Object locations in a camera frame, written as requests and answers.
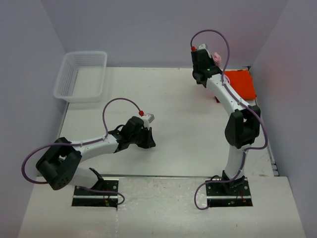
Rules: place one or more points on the white plastic basket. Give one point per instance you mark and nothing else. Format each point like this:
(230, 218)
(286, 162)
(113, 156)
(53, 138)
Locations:
(81, 77)

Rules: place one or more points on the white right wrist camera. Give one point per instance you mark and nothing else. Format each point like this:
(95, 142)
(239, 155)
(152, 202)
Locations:
(202, 47)

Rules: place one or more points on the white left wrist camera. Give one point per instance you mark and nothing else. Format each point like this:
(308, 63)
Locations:
(148, 118)

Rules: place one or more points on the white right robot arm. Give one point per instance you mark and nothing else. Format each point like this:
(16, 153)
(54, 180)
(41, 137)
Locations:
(242, 127)

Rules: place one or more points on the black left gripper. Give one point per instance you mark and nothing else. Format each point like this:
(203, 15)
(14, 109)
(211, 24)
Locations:
(149, 142)

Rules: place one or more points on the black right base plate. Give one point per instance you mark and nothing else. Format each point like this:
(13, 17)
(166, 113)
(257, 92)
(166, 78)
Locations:
(233, 194)

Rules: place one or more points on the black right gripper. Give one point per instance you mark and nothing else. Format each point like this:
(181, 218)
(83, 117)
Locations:
(212, 60)

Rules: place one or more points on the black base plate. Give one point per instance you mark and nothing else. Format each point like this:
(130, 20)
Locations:
(103, 194)
(233, 194)

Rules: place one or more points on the pink t shirt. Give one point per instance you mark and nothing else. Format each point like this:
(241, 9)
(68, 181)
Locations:
(218, 61)

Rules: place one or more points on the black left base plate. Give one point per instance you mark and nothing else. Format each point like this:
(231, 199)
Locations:
(103, 194)

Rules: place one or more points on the orange folded t shirt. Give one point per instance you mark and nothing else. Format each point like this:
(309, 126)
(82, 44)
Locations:
(242, 82)

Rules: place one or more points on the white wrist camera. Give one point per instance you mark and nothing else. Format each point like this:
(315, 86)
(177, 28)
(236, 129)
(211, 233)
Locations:
(202, 47)
(148, 118)

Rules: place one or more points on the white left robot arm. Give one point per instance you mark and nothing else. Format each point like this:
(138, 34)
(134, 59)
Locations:
(59, 165)

